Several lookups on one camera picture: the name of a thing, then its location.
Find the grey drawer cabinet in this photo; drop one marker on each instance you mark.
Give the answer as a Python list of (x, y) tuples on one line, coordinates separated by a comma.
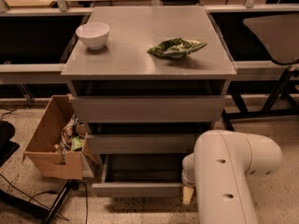
[(123, 68)]

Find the white ceramic bowl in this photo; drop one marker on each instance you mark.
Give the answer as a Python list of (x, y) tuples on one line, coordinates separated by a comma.
[(93, 35)]

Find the black object at left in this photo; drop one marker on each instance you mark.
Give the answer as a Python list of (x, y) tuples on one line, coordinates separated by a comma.
[(7, 146)]

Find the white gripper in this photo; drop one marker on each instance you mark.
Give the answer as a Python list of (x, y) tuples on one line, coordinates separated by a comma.
[(187, 172)]

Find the grey top drawer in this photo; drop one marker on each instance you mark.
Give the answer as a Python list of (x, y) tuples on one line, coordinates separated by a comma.
[(148, 109)]

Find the grey middle drawer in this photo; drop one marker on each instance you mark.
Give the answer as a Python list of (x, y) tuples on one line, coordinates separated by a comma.
[(141, 143)]

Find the grey bottom drawer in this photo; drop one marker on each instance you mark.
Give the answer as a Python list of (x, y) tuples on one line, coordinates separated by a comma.
[(140, 175)]

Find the black table leg frame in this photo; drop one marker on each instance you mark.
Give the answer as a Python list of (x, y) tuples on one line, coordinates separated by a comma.
[(282, 90)]

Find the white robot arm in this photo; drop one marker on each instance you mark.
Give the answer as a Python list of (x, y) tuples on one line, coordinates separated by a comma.
[(216, 174)]

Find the green leaf-shaped dish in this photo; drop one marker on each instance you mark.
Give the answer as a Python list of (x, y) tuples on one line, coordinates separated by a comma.
[(176, 48)]

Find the grey drawer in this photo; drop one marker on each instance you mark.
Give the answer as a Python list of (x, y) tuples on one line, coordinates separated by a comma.
[(141, 143), (140, 175), (148, 109)]

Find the black tripod stand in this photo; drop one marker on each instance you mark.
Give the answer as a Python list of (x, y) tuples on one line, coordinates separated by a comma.
[(45, 214)]

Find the cardboard box with clutter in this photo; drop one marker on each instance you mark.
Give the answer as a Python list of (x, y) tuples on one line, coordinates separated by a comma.
[(45, 148)]

